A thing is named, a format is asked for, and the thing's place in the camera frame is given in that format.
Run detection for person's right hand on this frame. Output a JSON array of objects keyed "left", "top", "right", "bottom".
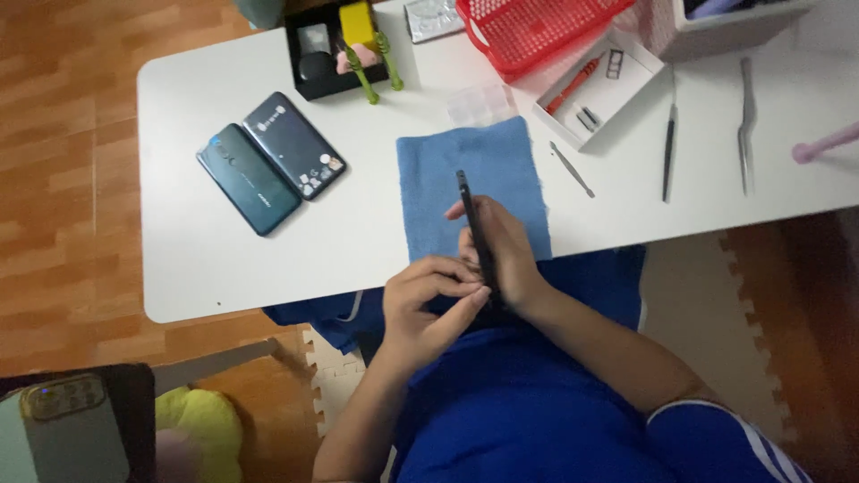
[{"left": 446, "top": 195, "right": 550, "bottom": 317}]

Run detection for person's left hand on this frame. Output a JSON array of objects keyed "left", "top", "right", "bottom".
[{"left": 382, "top": 255, "right": 493, "bottom": 367}]

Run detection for blue cloth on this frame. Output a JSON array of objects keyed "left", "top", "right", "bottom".
[{"left": 395, "top": 116, "right": 553, "bottom": 263}]

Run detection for small silver pry tool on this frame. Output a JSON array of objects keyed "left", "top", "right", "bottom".
[{"left": 549, "top": 140, "right": 597, "bottom": 199}]

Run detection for clear plastic compartment box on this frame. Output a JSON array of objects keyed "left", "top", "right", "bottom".
[{"left": 447, "top": 83, "right": 519, "bottom": 129}]

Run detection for person's blue shirt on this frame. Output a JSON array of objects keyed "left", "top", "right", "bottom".
[{"left": 262, "top": 245, "right": 816, "bottom": 483}]

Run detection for red screwdriver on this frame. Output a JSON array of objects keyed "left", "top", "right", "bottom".
[{"left": 544, "top": 54, "right": 605, "bottom": 117}]

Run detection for green bamboo-shaped stick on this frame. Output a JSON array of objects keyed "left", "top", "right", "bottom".
[
  {"left": 344, "top": 45, "right": 381, "bottom": 106},
  {"left": 374, "top": 31, "right": 405, "bottom": 92}
]

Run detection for black smartphone with stickers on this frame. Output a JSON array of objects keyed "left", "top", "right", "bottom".
[{"left": 242, "top": 91, "right": 349, "bottom": 201}]

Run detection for pink small item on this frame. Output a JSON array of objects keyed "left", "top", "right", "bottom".
[{"left": 335, "top": 43, "right": 381, "bottom": 75}]

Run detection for black tray box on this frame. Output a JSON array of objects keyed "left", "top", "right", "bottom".
[{"left": 285, "top": 2, "right": 391, "bottom": 102}]

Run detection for red plastic basket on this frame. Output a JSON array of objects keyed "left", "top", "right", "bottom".
[{"left": 455, "top": 0, "right": 636, "bottom": 84}]

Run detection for white cardboard box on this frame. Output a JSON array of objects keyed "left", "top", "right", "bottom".
[{"left": 533, "top": 32, "right": 666, "bottom": 153}]

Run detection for silver foil packet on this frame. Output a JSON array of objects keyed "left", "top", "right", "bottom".
[{"left": 404, "top": 0, "right": 464, "bottom": 45}]

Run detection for dark green smartphone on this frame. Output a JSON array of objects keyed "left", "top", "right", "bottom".
[{"left": 196, "top": 123, "right": 303, "bottom": 237}]

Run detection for black round item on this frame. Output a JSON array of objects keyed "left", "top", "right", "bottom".
[{"left": 298, "top": 51, "right": 334, "bottom": 83}]

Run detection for yellow block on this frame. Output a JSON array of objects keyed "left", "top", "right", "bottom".
[{"left": 338, "top": 1, "right": 378, "bottom": 52}]

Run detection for grey rectangular item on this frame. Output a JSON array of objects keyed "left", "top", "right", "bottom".
[{"left": 297, "top": 23, "right": 332, "bottom": 56}]

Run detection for grey table leg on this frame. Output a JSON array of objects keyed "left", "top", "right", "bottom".
[{"left": 152, "top": 337, "right": 280, "bottom": 398}]

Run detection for silver metal tweezers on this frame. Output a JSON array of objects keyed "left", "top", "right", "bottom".
[{"left": 737, "top": 56, "right": 758, "bottom": 197}]

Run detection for teal object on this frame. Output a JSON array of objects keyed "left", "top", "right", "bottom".
[{"left": 231, "top": 0, "right": 287, "bottom": 31}]

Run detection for yellow cushion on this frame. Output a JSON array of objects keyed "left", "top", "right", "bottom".
[{"left": 155, "top": 387, "right": 244, "bottom": 483}]

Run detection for white pink storage box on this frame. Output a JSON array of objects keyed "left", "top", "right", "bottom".
[{"left": 614, "top": 0, "right": 817, "bottom": 65}]

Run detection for phone with mint case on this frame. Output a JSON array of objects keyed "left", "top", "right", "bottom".
[{"left": 0, "top": 372, "right": 132, "bottom": 483}]

